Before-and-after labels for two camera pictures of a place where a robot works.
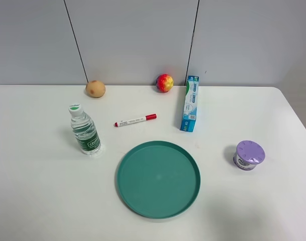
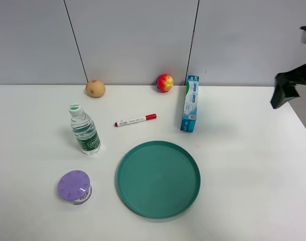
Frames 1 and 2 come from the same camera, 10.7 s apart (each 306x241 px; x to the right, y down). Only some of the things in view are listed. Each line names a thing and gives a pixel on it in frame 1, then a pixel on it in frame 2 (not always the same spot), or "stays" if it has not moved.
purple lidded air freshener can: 248,153 -> 75,187
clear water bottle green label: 85,131 stays
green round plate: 157,179 stays
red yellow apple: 164,83 stays
